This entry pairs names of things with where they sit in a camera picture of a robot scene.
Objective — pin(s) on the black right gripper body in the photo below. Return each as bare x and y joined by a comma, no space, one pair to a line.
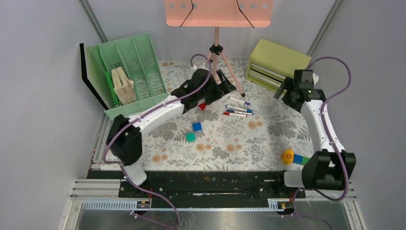
287,98

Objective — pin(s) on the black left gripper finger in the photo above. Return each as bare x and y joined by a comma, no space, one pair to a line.
213,96
225,86

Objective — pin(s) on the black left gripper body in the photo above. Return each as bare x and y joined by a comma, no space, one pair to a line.
213,87

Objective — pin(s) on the purple 52-storey treehouse book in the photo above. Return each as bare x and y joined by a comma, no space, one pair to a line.
119,87

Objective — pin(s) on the green plastic folder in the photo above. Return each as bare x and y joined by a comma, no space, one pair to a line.
115,99

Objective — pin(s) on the white sketch pad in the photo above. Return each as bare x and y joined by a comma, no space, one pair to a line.
92,74

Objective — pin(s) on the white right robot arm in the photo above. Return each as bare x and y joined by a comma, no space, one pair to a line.
331,165

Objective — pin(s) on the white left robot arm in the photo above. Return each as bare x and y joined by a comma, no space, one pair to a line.
124,139

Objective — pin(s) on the red and black stamp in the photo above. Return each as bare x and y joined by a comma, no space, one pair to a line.
202,106

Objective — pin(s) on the dark blue whiteboard marker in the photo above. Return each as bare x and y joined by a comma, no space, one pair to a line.
239,112

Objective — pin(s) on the yellow-green drawer cabinet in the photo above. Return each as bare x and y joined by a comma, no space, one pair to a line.
270,63

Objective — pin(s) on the blue cap whiteboard marker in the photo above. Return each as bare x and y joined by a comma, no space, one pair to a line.
240,101

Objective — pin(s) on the blue stamp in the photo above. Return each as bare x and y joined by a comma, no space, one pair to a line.
197,127

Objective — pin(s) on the red whiteboard marker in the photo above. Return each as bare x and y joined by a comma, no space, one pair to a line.
234,114

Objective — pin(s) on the teal stamp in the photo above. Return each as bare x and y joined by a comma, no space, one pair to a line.
190,137

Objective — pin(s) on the floral table mat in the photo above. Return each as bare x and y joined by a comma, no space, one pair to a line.
253,143

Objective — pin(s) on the yellow blue green toy block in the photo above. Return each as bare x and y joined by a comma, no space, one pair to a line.
289,157

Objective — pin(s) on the pink music stand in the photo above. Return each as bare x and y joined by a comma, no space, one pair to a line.
218,14

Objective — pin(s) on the green plastic file organizer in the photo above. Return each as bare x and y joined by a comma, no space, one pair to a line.
137,57

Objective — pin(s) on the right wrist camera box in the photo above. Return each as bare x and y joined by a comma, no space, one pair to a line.
315,78

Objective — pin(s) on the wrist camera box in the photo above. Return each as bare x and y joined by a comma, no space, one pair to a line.
315,78
202,65

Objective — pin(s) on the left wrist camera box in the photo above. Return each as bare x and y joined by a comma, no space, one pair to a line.
202,65

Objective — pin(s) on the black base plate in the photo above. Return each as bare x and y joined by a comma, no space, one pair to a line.
218,188

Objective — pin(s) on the grey cable duct rail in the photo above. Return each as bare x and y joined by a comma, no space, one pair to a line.
136,205

